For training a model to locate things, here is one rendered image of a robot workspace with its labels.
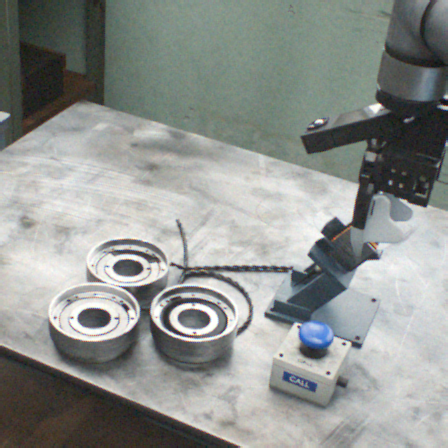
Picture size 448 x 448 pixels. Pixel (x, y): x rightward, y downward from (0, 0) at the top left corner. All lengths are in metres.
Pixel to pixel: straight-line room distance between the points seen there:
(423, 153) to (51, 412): 0.67
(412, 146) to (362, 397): 0.29
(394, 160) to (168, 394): 0.36
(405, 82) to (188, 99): 1.99
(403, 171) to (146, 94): 2.04
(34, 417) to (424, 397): 0.57
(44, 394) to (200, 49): 1.66
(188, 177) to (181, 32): 1.47
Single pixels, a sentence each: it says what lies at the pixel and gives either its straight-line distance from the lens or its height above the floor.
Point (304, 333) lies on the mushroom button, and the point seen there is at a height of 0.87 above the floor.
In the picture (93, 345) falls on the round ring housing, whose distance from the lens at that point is 0.98.
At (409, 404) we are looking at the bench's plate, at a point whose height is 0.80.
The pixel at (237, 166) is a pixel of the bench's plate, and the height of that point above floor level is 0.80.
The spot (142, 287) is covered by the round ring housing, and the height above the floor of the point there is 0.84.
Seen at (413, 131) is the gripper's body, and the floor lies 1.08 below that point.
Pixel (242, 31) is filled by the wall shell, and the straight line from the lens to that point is 2.69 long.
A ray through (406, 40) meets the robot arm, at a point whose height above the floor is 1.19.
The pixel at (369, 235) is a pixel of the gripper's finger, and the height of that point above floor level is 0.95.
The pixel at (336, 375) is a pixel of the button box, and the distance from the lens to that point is 0.98.
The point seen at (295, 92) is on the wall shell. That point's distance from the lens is 2.68.
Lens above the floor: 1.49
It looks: 33 degrees down
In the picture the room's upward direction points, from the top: 7 degrees clockwise
